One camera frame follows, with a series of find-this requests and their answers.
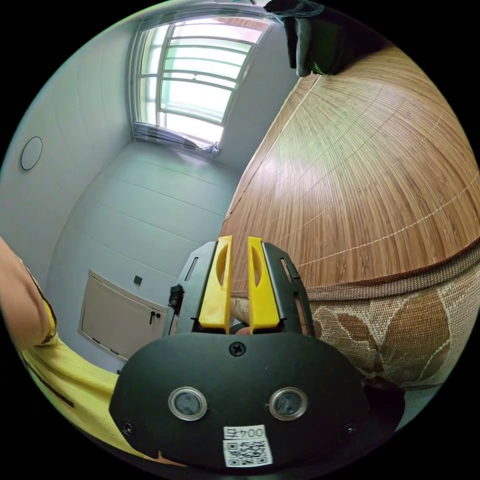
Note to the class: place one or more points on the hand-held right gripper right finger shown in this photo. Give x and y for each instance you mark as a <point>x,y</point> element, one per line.
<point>262,303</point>

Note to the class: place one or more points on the pile of clothes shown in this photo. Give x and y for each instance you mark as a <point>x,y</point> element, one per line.
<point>305,41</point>

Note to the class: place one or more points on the round ceiling lamp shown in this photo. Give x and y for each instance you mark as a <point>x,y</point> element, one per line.
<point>31,153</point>

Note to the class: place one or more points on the grey curtain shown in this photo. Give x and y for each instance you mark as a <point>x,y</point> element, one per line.
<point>176,138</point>

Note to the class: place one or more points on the person's body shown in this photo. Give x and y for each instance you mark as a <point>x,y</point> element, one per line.
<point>75,378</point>

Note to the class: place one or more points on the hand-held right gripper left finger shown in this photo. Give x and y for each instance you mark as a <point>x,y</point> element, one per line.
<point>216,300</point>

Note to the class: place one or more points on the person's left forearm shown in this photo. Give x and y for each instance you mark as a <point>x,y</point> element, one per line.
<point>20,296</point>

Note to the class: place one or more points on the bed with woven mat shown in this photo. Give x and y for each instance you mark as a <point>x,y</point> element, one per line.
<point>356,168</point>

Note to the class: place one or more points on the window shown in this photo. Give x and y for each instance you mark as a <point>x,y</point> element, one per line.
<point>195,71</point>

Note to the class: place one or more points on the black wall switch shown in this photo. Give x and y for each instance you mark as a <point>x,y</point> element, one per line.
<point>138,279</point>

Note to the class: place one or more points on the white door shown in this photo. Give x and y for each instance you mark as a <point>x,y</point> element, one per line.
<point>116,318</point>

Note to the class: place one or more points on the person's right hand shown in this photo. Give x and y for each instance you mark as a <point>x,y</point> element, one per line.
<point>244,330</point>

